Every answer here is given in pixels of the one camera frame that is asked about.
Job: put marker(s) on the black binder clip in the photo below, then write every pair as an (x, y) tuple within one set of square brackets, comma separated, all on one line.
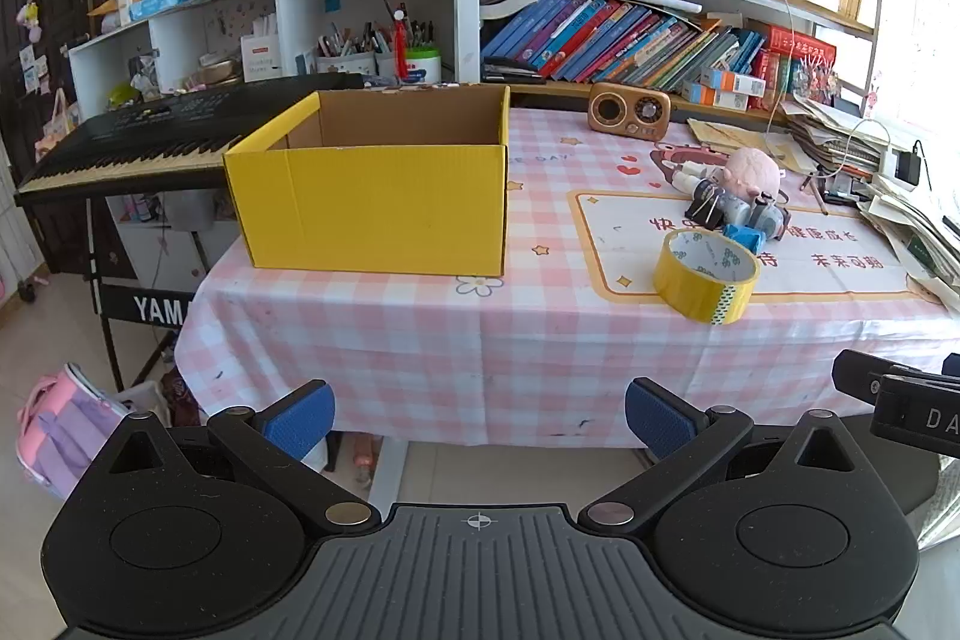
[(705, 209)]

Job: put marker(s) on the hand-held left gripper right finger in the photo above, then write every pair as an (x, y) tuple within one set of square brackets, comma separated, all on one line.
[(660, 419)]

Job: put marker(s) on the black electronic keyboard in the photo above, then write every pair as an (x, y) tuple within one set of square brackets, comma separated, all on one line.
[(135, 141)]

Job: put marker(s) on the grey toy car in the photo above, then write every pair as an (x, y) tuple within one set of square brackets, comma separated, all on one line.
[(765, 216)]

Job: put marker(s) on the red thick dictionary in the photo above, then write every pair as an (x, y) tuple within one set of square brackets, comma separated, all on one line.
[(799, 51)]

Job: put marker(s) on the blue small block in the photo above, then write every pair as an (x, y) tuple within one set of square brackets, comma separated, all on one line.
[(744, 237)]

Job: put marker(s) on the blue small carton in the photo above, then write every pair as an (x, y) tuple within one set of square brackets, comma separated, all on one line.
[(304, 65)]

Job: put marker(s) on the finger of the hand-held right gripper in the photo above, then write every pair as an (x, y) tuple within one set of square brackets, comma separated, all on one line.
[(952, 365), (855, 374)]

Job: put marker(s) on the blue tissue pack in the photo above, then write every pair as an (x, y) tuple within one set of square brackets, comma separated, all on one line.
[(159, 4)]

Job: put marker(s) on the white pen holder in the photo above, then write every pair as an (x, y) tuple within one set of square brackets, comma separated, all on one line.
[(345, 64)]

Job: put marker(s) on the yellow cardboard box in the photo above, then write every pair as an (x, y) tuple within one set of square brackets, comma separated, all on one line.
[(375, 209)]

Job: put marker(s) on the pink wall poster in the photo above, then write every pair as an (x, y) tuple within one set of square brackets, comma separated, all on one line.
[(934, 25)]

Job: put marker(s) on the black stapler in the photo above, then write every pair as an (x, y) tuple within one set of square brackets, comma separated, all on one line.
[(514, 72)]

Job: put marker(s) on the black keyboard stand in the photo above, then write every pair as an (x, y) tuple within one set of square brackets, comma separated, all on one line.
[(142, 308)]

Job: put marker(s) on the row of leaning blue books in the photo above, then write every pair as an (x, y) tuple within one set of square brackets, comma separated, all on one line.
[(615, 40)]

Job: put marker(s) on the red tassel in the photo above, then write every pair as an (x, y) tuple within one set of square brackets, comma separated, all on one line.
[(402, 51)]

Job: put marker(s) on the wooden retro radio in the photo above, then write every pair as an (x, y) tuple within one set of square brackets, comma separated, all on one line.
[(628, 109)]

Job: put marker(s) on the stack of papers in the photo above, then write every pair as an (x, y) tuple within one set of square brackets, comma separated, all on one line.
[(922, 235)]

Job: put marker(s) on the white carton with red label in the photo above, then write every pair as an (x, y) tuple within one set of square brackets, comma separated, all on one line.
[(261, 59)]

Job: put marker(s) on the pink purple backpack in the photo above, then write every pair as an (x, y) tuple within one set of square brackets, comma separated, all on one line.
[(60, 430)]

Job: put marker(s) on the green lid canister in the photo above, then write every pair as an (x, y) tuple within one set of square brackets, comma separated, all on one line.
[(422, 66)]

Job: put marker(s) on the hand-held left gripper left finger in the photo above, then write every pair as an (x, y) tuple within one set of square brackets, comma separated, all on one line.
[(300, 419)]

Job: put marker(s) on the cartoon acrylic charms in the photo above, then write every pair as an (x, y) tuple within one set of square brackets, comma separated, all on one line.
[(816, 81)]

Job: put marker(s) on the yellow paper booklet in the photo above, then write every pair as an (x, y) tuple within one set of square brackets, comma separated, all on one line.
[(720, 134)]

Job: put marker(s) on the pink plush toy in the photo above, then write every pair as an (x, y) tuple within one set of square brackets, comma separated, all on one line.
[(752, 171)]

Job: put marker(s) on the yellow tape roll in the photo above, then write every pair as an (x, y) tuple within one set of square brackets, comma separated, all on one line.
[(705, 291)]

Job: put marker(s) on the black power adapter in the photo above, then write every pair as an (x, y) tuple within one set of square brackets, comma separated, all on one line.
[(910, 166)]

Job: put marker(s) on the orange white box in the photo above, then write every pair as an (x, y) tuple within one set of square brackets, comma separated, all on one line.
[(735, 81), (712, 98)]

